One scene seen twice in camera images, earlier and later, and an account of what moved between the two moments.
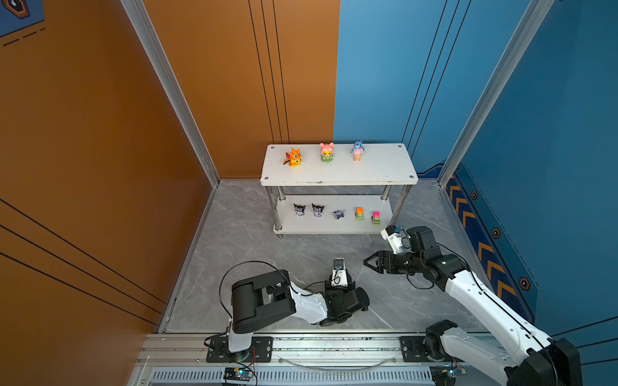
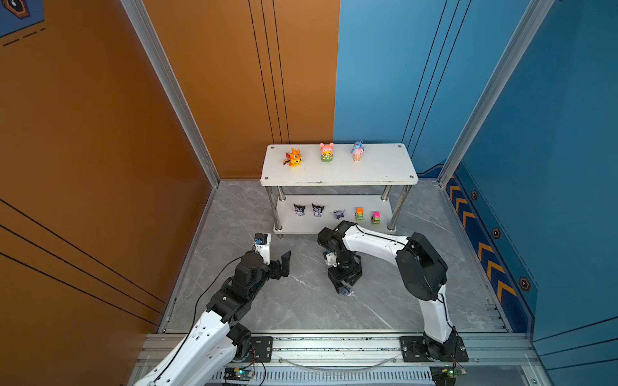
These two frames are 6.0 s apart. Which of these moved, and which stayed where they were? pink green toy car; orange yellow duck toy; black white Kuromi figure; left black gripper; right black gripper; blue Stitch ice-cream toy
Moved: left black gripper; right black gripper
Stayed: orange yellow duck toy; pink green toy car; black white Kuromi figure; blue Stitch ice-cream toy
